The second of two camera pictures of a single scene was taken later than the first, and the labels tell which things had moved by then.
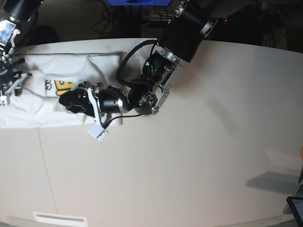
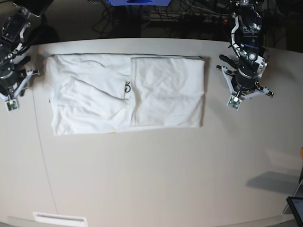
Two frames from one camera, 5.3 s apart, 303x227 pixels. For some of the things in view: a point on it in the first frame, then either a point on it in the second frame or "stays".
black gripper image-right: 111,100 → 246,74
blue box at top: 136,3 stays
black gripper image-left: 7,75 → 10,76
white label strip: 59,220 stays
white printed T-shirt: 36,104 → 95,93
